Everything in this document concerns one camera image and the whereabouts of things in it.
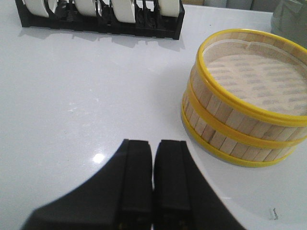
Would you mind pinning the white bowl right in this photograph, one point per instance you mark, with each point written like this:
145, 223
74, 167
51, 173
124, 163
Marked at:
169, 8

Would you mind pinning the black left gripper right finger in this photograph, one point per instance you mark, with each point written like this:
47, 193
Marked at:
183, 199

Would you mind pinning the bamboo steamer tier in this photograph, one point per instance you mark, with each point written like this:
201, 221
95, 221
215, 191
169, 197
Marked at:
208, 105
235, 152

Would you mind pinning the grey electric cooking pot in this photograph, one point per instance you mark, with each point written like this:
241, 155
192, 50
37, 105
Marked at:
289, 20

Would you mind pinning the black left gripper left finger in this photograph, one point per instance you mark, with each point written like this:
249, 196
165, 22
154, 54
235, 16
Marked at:
117, 197

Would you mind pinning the white bowl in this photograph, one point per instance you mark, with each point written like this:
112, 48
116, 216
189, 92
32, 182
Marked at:
37, 7
169, 8
86, 7
124, 10

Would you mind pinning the white bowl far left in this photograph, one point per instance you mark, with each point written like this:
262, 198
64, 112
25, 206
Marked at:
37, 7

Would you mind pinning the black dish rack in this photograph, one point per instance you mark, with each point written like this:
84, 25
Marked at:
63, 14

